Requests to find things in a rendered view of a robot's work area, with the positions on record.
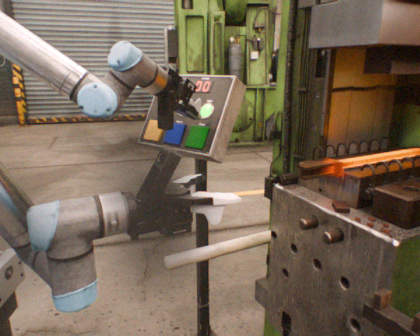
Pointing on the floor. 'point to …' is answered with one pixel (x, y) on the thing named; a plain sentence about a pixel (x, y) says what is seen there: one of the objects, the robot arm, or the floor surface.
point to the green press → (231, 55)
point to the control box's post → (200, 247)
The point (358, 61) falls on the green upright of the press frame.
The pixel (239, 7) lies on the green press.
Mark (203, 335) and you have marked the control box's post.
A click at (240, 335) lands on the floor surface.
